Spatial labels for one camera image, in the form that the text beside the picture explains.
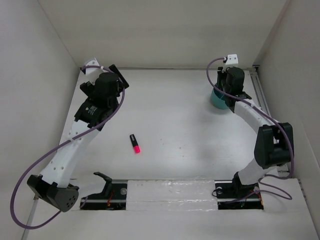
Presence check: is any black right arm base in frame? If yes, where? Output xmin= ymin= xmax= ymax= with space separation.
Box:
xmin=211 ymin=176 xmax=264 ymax=210

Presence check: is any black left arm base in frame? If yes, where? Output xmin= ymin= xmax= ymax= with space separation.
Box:
xmin=79 ymin=171 xmax=128 ymax=211

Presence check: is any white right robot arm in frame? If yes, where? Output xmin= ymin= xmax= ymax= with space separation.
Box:
xmin=215 ymin=67 xmax=294 ymax=197

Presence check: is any pink highlighter black body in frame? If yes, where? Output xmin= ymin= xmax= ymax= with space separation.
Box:
xmin=129 ymin=134 xmax=141 ymax=154

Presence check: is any teal round desk organizer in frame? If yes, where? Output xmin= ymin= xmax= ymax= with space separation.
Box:
xmin=210 ymin=88 xmax=229 ymax=110

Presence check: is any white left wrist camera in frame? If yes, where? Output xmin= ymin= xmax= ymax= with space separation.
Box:
xmin=80 ymin=57 xmax=102 ymax=75

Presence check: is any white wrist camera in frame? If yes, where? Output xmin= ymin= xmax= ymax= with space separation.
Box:
xmin=80 ymin=57 xmax=102 ymax=75
xmin=223 ymin=54 xmax=239 ymax=68

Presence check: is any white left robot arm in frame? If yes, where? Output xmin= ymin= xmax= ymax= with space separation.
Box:
xmin=27 ymin=64 xmax=129 ymax=212

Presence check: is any aluminium side rail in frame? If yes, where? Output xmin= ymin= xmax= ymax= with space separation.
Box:
xmin=251 ymin=65 xmax=291 ymax=178

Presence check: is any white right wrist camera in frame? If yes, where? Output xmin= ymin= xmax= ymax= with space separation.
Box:
xmin=223 ymin=54 xmax=239 ymax=68

